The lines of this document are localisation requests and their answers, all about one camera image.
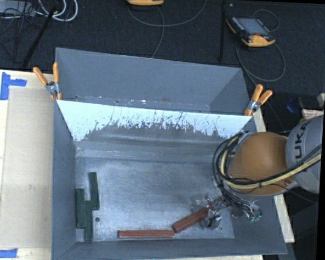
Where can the dark green flat block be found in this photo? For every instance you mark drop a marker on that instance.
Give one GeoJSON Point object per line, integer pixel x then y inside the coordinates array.
{"type": "Point", "coordinates": [94, 189]}
{"type": "Point", "coordinates": [80, 208]}
{"type": "Point", "coordinates": [89, 226]}

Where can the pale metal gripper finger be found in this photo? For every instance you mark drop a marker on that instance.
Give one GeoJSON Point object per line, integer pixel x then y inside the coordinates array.
{"type": "Point", "coordinates": [211, 222]}
{"type": "Point", "coordinates": [199, 202]}

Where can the red-brown flat block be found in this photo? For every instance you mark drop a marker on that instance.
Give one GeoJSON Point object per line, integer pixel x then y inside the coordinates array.
{"type": "Point", "coordinates": [146, 233]}
{"type": "Point", "coordinates": [190, 219]}

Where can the pale flat board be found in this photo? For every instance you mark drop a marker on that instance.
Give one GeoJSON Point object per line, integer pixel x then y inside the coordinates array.
{"type": "Point", "coordinates": [25, 167]}

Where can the grey metal bin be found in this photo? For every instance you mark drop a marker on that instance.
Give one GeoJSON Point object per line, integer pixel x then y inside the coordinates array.
{"type": "Point", "coordinates": [153, 186]}

